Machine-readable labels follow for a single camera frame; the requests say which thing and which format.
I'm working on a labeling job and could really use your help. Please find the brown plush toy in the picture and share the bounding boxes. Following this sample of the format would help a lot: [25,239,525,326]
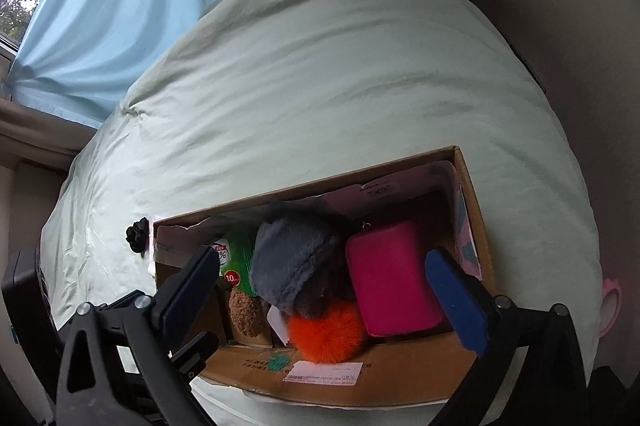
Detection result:
[228,287,272,348]

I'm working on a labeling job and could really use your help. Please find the green wet wipes pack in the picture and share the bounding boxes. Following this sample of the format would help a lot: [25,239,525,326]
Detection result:
[210,226,256,297]

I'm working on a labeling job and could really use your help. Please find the black hair scrunchie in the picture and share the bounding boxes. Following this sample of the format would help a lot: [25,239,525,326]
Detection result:
[126,217,150,255]

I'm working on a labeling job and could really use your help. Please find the grey fuzzy sock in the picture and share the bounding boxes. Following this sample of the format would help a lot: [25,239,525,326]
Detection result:
[250,210,352,319]

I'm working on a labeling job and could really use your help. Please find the orange fluffy pompom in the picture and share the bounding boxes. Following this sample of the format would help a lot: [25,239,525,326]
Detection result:
[288,300,369,364]

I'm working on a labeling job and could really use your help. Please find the magenta leather pouch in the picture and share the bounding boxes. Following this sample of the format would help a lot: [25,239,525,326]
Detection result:
[346,221,445,338]

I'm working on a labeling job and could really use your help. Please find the pink object beside bed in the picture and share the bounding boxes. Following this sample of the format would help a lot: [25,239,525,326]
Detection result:
[599,278,623,338]

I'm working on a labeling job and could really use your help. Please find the cardboard box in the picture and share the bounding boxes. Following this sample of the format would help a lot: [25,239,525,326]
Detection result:
[152,146,496,409]

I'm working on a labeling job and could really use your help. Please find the brown curtain left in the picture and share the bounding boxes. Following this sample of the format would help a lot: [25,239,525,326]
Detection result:
[1,99,96,169]

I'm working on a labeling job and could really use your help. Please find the pale green bed sheet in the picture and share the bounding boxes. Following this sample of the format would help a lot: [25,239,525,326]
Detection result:
[39,0,604,426]

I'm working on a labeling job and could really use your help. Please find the light blue hanging cloth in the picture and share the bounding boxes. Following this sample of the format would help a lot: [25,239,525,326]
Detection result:
[2,0,215,128]

